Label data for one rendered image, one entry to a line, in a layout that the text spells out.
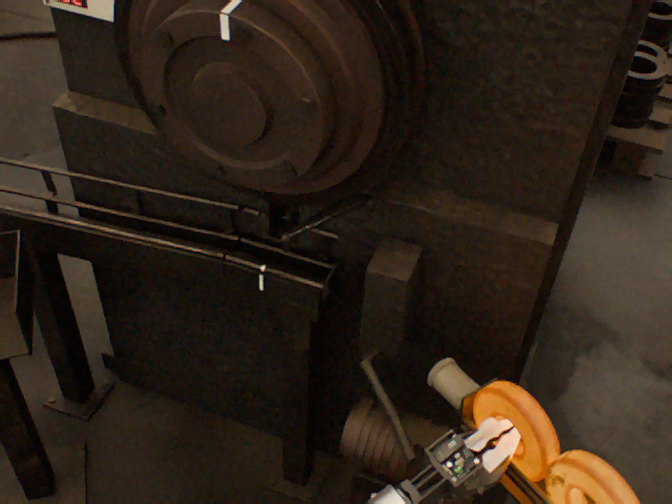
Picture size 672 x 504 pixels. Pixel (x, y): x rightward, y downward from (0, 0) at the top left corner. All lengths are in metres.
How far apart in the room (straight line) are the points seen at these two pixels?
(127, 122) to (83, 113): 0.09
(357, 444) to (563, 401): 0.91
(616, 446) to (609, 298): 0.53
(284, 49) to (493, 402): 0.61
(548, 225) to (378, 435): 0.48
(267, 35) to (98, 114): 0.60
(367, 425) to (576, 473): 0.43
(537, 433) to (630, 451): 1.02
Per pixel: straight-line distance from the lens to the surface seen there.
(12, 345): 1.54
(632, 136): 2.99
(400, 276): 1.32
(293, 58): 1.03
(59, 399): 2.20
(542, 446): 1.21
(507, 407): 1.23
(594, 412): 2.25
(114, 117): 1.55
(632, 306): 2.55
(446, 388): 1.33
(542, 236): 1.34
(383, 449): 1.45
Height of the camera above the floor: 1.74
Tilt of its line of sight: 44 degrees down
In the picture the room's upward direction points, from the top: 4 degrees clockwise
